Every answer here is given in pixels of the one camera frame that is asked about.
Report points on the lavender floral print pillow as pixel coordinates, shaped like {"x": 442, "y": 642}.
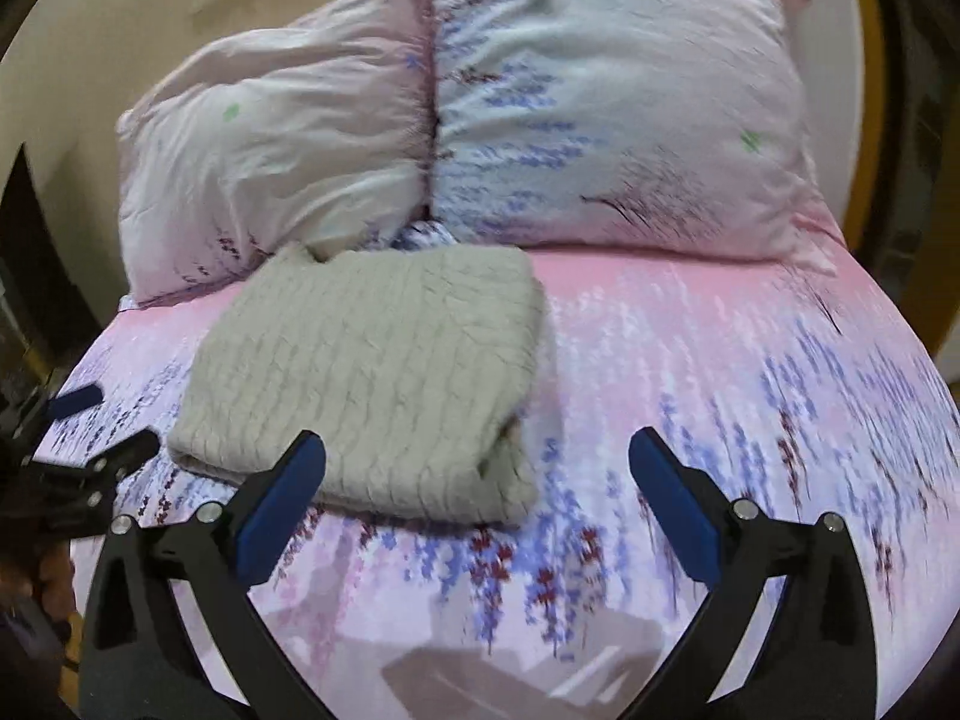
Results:
{"x": 615, "y": 105}

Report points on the beige knitted sweater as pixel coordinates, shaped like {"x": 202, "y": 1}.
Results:
{"x": 360, "y": 360}

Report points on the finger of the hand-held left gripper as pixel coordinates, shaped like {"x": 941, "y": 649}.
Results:
{"x": 120, "y": 457}
{"x": 75, "y": 399}

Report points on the pale pink pillow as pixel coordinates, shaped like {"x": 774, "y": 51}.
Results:
{"x": 277, "y": 165}

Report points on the dark wooden furniture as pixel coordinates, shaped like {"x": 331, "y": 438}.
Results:
{"x": 34, "y": 262}

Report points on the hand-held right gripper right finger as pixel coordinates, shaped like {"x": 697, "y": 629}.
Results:
{"x": 675, "y": 510}

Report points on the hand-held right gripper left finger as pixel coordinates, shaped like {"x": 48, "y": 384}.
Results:
{"x": 281, "y": 510}

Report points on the person's left hand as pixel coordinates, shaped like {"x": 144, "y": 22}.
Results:
{"x": 49, "y": 577}

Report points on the pink floral bed sheet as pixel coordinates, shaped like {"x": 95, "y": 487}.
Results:
{"x": 675, "y": 360}

